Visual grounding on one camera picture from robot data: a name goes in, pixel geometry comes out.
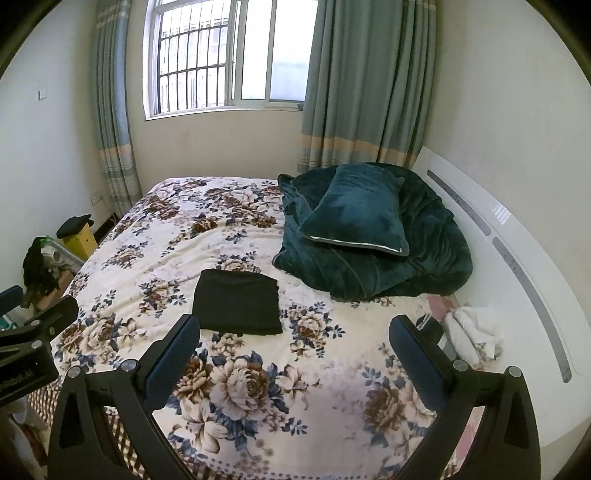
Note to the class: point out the teal velvet pillow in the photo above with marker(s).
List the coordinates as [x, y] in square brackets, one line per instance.
[355, 207]

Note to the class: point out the brown cardboard box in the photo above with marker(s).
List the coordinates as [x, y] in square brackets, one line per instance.
[53, 295]

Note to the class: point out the black knit garment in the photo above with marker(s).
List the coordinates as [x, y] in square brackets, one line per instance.
[238, 300]

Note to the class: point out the barred window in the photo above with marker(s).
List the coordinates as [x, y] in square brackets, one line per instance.
[231, 55]

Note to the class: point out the small black cloth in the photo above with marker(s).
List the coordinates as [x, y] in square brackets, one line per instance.
[74, 225]

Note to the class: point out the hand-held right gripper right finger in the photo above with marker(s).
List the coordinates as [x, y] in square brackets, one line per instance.
[413, 360]

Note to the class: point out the white wall socket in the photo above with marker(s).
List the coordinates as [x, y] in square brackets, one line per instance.
[96, 199]

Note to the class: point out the crumpled white cloth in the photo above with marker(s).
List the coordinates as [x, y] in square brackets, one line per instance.
[475, 330]

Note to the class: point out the floral printed blanket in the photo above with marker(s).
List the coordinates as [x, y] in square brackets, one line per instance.
[258, 230]

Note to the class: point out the white plastic container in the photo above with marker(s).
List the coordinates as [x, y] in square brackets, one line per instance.
[64, 261]

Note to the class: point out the teal velvet blanket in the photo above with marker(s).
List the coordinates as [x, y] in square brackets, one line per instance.
[434, 258]

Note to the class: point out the wide grey-blue curtain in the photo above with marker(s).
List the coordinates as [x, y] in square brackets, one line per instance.
[369, 83]

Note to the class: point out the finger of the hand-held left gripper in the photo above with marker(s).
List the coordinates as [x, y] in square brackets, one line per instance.
[10, 299]
[51, 316]

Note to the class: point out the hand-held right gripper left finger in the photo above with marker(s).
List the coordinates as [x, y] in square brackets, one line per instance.
[173, 364]

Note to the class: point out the white headboard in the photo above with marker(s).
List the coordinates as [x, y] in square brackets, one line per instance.
[508, 258]

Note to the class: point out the yellow box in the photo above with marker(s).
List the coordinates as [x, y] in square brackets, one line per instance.
[82, 244]

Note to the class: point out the narrow grey-blue curtain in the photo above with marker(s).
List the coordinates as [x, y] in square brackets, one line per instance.
[113, 115]

